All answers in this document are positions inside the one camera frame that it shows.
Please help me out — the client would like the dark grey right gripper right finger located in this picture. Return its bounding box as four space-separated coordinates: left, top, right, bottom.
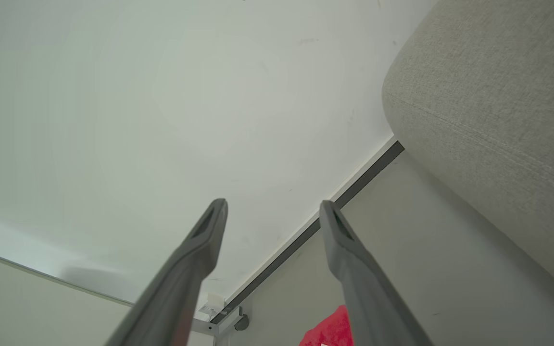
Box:
319 200 434 346

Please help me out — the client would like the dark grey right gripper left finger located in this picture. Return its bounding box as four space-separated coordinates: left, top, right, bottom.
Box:
104 198 229 346

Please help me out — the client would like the red clothing item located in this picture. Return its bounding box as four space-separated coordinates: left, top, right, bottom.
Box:
299 305 354 346

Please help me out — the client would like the grey fabric sofa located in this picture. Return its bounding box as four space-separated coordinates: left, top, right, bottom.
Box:
381 0 554 306

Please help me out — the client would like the metal corner bracket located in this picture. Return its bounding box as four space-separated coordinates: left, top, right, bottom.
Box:
191 304 250 346

